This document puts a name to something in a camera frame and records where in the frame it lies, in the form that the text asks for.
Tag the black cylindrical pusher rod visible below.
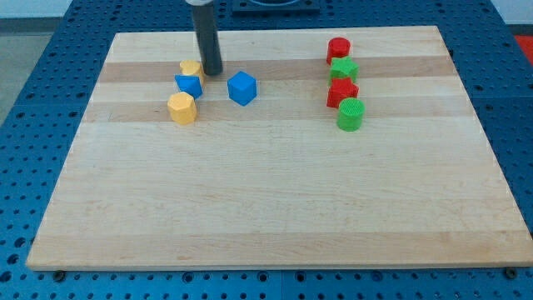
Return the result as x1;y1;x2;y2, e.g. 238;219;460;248
186;0;223;76

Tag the yellow heart block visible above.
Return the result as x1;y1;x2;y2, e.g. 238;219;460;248
179;60;205;87

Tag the blue cube block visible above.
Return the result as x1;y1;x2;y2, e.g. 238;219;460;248
227;71;257;106

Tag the blue triangle block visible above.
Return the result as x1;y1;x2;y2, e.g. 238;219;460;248
174;74;203;99

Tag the yellow hexagon block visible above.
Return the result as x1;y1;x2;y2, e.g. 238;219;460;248
167;92;197;125

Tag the red cylinder block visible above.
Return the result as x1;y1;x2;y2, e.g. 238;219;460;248
326;37;351;65

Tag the green star block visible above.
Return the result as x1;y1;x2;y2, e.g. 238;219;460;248
329;56;359;84

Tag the red star block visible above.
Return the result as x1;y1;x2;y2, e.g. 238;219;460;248
326;77;359;108

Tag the green cylinder block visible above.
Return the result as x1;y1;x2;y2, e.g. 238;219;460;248
336;97;366;132

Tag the wooden board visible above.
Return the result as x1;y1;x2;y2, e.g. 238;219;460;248
27;26;532;271

